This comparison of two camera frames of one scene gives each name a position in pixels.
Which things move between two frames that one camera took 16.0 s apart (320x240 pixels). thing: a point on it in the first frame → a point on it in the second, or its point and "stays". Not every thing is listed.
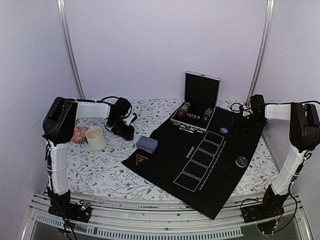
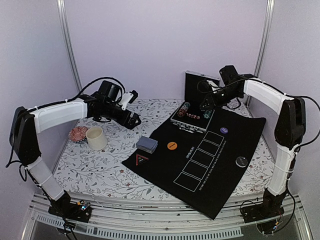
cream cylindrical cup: (96, 138) stays
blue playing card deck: (147, 144) stays
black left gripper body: (119, 128) → (109, 113)
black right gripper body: (245, 124) → (220, 100)
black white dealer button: (241, 161) stays
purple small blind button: (224, 130) stays
